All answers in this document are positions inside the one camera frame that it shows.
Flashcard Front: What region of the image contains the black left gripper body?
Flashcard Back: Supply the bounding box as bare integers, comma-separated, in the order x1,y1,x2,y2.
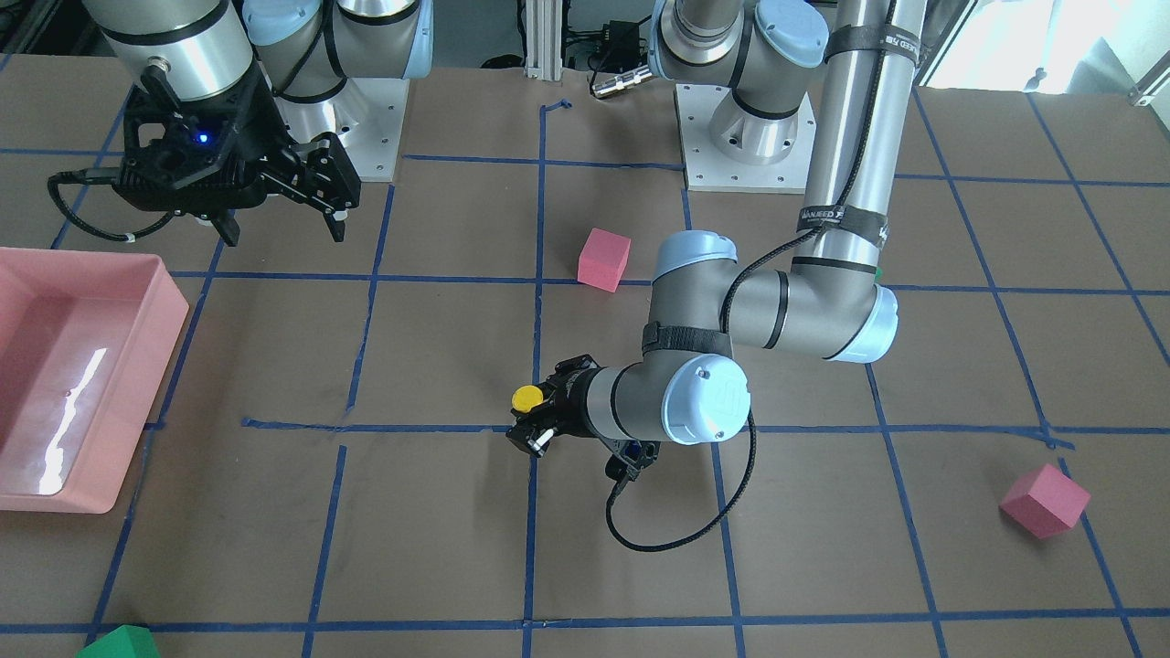
551,369,596,438

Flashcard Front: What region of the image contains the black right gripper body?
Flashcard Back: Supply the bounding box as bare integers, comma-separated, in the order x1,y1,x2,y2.
218,71,298,198

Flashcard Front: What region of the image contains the yellow push button switch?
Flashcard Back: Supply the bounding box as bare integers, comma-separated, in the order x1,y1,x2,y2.
510,385,548,418

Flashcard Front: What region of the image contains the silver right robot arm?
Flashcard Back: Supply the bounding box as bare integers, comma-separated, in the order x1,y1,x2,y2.
47,1,434,246

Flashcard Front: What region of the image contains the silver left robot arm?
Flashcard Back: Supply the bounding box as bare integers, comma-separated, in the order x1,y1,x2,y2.
505,1,928,457

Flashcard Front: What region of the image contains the pink foam cube centre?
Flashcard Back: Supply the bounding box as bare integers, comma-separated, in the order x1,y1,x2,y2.
576,228,632,294

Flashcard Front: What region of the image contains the pink foam cube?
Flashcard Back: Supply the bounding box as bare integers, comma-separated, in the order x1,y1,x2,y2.
999,465,1090,540
576,228,632,294

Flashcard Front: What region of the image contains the pink plastic tray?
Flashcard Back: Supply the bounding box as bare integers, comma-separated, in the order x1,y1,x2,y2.
1,249,188,514

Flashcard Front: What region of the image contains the silver metal cylinder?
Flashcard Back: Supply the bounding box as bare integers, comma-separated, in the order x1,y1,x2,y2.
590,64,655,101

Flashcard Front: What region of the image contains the green foam cube near tray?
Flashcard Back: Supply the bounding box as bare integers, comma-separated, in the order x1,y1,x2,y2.
76,625,161,658

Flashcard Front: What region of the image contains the pink foam cube far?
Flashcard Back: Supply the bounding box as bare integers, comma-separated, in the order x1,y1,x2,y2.
999,465,1090,540

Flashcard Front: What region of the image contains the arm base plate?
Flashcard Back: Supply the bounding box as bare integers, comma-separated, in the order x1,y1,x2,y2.
277,78,412,183
675,84,815,196

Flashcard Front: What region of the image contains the aluminium frame post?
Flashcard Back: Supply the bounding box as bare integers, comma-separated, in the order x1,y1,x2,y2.
517,1,565,83

